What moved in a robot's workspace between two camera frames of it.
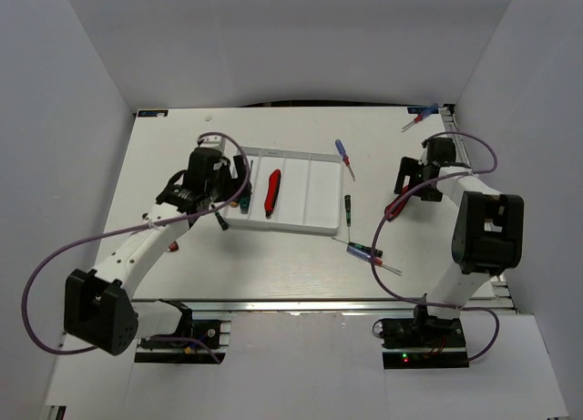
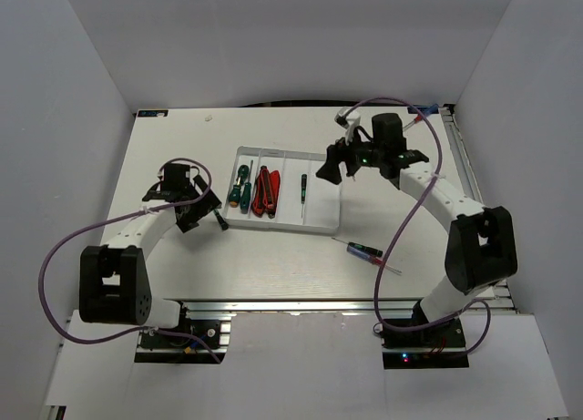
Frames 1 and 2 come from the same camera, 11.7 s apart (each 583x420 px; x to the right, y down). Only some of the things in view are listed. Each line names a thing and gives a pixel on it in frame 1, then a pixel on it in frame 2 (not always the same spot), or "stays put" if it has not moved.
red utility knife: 274,180 stays put
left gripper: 233,185 -> 205,205
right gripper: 408,167 -> 334,154
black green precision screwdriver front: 378,252 stays put
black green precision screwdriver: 220,220 stays put
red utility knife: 173,247 -> 267,191
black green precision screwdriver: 347,205 -> 303,185
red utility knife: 404,191 -> 259,203
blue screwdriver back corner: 423,116 stays put
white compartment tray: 291,191 stays put
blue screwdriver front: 366,256 stays put
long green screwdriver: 245,200 stays put
